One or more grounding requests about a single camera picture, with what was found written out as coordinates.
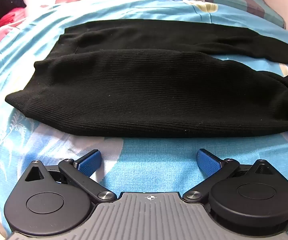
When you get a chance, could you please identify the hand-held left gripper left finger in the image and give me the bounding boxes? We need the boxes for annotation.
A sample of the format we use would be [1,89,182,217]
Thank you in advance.
[24,149,117,202]

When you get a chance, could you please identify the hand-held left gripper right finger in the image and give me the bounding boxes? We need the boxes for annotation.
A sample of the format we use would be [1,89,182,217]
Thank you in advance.
[182,149,276,202]

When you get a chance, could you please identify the blue floral bedsheet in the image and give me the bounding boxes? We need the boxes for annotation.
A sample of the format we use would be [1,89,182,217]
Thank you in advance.
[0,0,288,240]

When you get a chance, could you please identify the pink red cloth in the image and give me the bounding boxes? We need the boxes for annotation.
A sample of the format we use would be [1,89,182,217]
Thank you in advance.
[0,7,27,28]

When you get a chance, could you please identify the grey plaid pillow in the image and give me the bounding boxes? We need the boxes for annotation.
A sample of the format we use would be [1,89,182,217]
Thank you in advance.
[203,0,287,29]

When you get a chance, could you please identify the black knit pants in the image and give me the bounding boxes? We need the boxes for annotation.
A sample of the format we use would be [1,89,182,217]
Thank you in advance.
[5,19,288,138]

